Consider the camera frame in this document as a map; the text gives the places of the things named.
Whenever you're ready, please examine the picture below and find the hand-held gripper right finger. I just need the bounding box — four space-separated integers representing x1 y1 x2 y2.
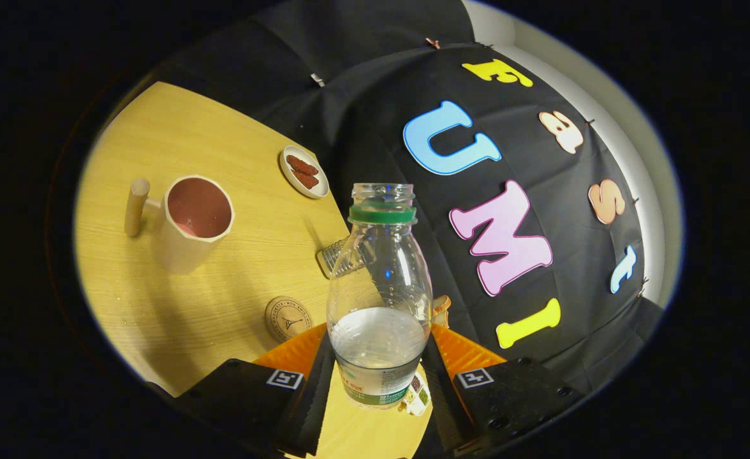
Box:
423 324 583 456

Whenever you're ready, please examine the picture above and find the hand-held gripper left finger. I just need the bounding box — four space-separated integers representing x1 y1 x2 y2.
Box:
174 323 337 458

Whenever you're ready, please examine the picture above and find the round cork coaster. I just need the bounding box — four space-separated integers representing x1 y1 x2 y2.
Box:
264 296 314 344

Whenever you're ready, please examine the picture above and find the clear plastic juice bottle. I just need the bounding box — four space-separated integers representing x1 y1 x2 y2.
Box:
326 183 434 409

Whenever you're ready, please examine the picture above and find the cream cup with wooden handle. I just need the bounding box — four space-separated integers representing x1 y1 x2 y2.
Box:
124 175 235 275

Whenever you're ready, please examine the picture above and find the white round plate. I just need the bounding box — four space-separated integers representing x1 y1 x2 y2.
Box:
279 145 330 200

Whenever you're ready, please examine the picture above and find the black backdrop cloth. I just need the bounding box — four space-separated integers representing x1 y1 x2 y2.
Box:
158 0 666 396

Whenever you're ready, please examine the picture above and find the wooden table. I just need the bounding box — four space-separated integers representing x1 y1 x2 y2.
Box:
74 81 433 459

